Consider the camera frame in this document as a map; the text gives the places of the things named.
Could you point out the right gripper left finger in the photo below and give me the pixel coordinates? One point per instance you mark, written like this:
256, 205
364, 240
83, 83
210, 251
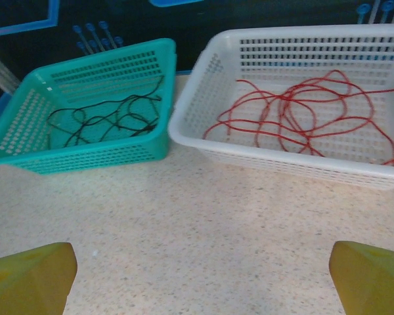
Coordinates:
26, 282

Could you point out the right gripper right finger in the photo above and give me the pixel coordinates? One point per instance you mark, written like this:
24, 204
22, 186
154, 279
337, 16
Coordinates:
374, 282

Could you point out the teal plastic basket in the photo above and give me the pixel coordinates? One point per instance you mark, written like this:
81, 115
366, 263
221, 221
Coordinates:
85, 157

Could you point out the white plastic basket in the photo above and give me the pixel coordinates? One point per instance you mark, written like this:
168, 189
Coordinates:
282, 167

